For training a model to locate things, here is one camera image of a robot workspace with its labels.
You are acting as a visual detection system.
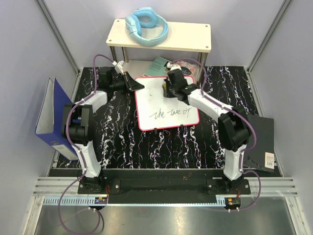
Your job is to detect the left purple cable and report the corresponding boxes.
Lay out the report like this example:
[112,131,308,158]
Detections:
[58,54,118,235]

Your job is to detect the grey slotted cable duct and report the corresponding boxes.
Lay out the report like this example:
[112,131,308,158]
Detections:
[43,196,108,206]

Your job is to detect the teal paperback book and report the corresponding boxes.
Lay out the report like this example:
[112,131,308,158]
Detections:
[142,57,171,77]

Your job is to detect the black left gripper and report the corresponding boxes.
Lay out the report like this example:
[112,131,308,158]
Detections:
[110,72,144,94]

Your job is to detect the blue ring binder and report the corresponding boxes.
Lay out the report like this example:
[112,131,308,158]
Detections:
[35,78,79,161]

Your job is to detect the light blue headphones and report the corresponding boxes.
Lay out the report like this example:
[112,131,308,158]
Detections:
[125,7,169,47]

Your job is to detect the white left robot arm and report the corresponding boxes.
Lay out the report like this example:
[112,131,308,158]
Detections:
[62,67,144,194]

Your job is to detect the pink framed whiteboard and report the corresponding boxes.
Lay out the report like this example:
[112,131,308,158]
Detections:
[135,76,200,131]

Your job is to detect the Little Women floral book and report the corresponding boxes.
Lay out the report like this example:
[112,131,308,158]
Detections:
[176,60,198,77]

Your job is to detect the yellow whiteboard eraser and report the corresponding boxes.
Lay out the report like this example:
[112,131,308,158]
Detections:
[162,83,170,97]

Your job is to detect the white two-tier shelf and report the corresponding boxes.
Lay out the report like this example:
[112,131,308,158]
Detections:
[105,19,212,89]

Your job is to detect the black notebook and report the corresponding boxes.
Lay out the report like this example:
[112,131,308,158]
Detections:
[243,114,274,172]

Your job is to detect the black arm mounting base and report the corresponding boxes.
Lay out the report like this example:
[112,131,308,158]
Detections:
[78,169,251,206]

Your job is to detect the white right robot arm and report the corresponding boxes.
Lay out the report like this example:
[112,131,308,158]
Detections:
[163,69,257,194]

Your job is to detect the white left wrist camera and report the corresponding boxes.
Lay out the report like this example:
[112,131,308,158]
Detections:
[112,60,124,74]

